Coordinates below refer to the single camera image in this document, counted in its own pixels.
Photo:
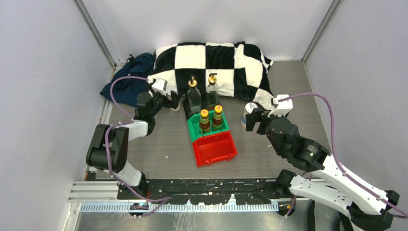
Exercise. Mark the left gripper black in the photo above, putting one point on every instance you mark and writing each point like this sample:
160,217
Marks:
175,98

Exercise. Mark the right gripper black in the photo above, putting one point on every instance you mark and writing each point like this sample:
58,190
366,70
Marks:
257,115

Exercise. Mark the gold-top clear glass bottle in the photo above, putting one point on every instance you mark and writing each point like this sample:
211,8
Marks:
194,96

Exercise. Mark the gold-top oil bottle brown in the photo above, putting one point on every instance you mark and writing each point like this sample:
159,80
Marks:
212,94

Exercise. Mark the yellow-capped sauce bottle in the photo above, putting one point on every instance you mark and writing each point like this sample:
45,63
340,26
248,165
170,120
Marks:
204,123
217,120

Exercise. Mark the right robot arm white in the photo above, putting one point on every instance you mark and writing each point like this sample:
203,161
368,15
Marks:
366,206

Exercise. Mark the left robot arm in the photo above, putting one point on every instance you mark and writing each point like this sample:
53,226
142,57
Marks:
108,149

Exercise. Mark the silver-lid spice jar left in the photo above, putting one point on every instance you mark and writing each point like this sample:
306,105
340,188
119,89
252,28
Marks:
172,95

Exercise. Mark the silver-lid spice jar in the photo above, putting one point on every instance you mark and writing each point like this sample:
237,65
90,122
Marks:
249,107
172,95

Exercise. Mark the silver-lid spice jar right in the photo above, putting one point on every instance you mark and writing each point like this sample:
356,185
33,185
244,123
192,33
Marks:
249,107

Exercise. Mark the black plastic bin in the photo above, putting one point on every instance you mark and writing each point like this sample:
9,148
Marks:
194,117

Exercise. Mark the green plastic bin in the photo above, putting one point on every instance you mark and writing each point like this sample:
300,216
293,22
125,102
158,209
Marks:
193,126

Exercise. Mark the dark blue cloth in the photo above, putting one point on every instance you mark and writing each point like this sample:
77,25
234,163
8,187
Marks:
127,90

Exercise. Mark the red plastic bin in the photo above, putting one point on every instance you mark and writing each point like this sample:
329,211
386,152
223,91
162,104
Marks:
214,148

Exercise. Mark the black white checkered blanket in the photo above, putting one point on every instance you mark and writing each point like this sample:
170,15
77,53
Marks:
241,69

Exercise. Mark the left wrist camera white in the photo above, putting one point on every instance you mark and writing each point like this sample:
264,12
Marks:
157,85

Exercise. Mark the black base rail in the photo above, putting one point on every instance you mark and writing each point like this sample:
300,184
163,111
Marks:
244,191

